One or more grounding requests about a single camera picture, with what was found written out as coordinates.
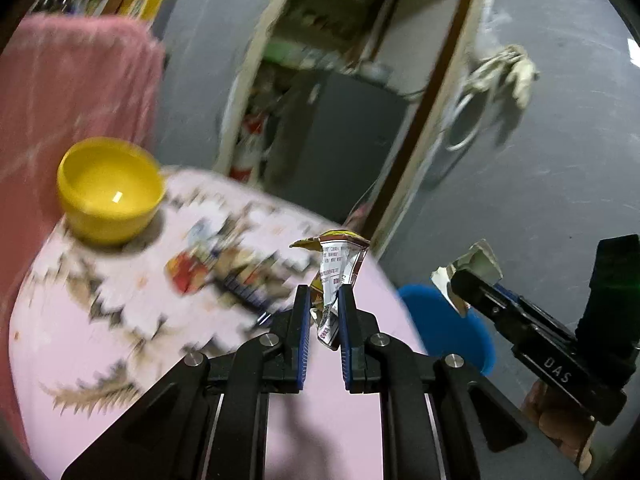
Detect white paper wrapper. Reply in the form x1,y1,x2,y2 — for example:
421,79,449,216
431,238,503,318

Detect blue snack wrapper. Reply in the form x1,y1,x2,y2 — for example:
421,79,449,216
216,273,274,313

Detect silver red foil wrapper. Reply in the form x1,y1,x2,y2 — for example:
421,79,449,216
290,230,370,350

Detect red yellow snack wrapper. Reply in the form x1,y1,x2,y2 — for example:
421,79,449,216
165,252,209,296

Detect person's right hand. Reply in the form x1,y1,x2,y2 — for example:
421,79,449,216
521,380,597,474

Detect grey mini fridge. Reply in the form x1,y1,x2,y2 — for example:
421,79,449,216
265,70,407,222

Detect red white rice bag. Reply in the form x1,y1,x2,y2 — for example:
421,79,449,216
229,112,269,182

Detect cream rubber gloves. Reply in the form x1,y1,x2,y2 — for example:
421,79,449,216
464,44,539,110

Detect yellow plastic bowl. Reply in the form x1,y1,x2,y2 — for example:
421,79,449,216
56,138,165,246

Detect metal pot on fridge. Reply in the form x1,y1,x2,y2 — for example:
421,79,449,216
356,60,393,86

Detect pink plaid towel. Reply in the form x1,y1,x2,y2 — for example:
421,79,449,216
1,13,165,444

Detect white hose loop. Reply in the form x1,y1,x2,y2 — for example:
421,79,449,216
444,86,494,154

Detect wooden door frame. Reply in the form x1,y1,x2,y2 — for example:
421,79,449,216
211,0,501,261

